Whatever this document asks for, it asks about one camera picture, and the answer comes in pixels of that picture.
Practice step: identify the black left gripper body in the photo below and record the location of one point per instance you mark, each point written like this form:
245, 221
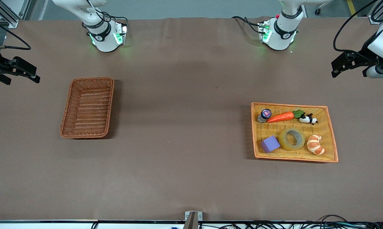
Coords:
364, 52

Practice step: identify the yellow clear tape roll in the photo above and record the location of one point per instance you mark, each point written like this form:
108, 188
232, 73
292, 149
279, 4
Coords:
283, 142

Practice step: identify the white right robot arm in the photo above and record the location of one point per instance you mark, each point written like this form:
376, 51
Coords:
105, 35

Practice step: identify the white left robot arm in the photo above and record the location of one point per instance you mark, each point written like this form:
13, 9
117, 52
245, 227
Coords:
283, 30

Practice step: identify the brown wicker basket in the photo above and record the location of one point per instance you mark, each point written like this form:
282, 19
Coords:
88, 108

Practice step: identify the black white panda toy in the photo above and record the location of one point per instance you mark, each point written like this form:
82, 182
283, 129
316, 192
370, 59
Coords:
307, 119

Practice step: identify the yellow woven tray orange rim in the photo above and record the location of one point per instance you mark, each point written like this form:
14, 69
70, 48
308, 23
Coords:
325, 133

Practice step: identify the orange toy carrot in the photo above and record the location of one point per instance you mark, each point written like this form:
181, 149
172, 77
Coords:
282, 117

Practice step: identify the toy croissant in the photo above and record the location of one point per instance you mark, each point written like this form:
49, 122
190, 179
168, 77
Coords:
315, 144

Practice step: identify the small jar purple lid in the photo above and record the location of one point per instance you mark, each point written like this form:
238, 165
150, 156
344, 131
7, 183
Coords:
265, 114

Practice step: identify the purple cube block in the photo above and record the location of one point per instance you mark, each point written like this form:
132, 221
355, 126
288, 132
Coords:
270, 144

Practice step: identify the aluminium frame profile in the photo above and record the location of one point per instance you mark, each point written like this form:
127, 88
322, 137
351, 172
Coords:
7, 14

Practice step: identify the black table edge rail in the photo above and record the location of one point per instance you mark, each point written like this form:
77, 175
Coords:
51, 221

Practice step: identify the aluminium post with bracket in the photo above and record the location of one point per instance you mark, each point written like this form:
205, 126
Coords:
193, 219

